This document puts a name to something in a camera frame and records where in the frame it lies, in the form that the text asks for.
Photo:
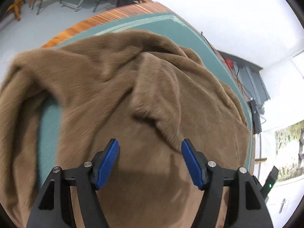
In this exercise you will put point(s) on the black power strip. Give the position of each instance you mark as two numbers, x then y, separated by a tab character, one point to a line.
257	129

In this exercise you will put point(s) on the brown fleece garment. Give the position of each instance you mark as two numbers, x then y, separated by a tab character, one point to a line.
139	88

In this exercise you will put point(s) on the landscape scroll painting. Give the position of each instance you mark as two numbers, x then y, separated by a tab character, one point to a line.
289	152

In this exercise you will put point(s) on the wooden stick by wall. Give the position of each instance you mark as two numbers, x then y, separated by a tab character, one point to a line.
260	160

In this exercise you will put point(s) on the green table mat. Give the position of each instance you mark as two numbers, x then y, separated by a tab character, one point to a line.
166	24

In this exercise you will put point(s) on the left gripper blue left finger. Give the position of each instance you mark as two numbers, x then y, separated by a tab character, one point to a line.
103	163

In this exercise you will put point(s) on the red ball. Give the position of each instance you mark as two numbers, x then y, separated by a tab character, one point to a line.
229	63

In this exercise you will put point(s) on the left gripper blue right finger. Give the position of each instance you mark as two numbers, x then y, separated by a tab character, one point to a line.
196	164

